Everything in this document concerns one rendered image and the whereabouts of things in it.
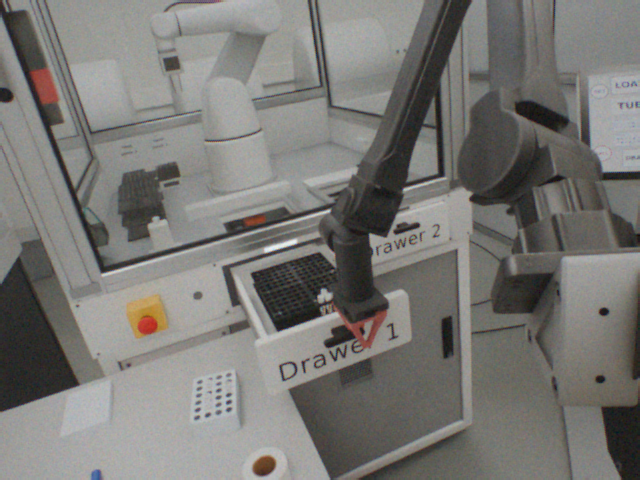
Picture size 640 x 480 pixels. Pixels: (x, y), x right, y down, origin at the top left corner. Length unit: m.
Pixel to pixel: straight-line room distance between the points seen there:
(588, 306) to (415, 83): 0.42
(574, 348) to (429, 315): 1.07
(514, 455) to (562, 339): 1.48
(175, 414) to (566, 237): 0.79
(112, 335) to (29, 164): 0.40
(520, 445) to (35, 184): 1.63
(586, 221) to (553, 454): 1.51
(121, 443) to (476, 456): 1.21
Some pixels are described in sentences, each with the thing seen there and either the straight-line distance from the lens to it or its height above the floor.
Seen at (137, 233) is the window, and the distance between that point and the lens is 1.04.
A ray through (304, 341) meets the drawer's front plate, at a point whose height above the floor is 0.90.
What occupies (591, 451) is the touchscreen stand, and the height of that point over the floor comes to 0.04.
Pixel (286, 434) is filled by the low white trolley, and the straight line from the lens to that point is 0.86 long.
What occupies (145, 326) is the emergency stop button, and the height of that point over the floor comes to 0.88.
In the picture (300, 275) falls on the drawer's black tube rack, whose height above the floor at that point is 0.90.
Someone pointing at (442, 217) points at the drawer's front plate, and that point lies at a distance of 1.25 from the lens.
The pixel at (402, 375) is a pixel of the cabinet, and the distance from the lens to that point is 1.48.
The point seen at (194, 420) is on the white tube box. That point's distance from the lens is 0.89.
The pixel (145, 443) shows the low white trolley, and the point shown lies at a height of 0.76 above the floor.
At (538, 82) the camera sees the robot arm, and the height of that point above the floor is 1.31.
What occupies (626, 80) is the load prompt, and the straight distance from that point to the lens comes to 1.41.
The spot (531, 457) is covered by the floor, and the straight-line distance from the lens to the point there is 1.82.
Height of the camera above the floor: 1.38
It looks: 24 degrees down
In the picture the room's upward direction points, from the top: 9 degrees counter-clockwise
